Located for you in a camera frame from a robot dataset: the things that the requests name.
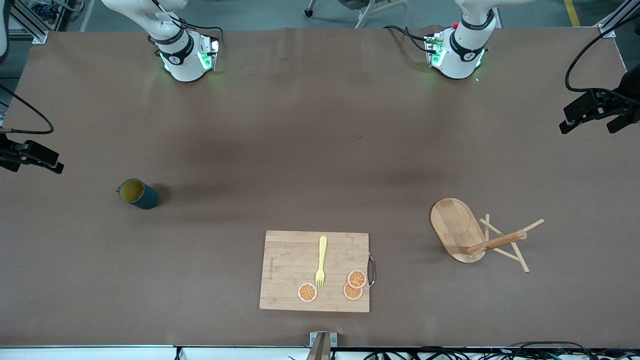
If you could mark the wooden cup rack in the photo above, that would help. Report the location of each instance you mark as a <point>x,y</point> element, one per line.
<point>455,225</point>

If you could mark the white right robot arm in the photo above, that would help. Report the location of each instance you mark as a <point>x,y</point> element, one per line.
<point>182,55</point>

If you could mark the orange slice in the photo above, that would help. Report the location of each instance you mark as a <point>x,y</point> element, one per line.
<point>350,294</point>
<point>357,279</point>
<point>307,292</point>

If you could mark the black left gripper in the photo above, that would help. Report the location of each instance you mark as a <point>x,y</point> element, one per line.
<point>631,86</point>

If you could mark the office chair base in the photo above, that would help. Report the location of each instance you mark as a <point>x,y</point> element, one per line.
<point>309,12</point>

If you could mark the aluminium frame profile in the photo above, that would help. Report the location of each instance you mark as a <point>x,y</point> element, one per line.
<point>35,34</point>
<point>607,30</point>

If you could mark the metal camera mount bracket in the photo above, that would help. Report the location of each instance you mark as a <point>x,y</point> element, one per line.
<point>322,345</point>

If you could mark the bamboo cutting board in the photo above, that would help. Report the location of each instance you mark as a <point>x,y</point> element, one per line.
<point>285,270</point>

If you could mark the brown table mat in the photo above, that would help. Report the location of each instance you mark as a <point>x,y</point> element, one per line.
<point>150,225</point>

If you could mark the yellow plastic fork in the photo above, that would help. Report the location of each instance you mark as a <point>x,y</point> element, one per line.
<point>322,250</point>

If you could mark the dark teal cup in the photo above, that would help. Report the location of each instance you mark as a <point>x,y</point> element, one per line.
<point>145,199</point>

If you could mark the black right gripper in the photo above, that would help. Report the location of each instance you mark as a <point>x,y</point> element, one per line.
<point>4,150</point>

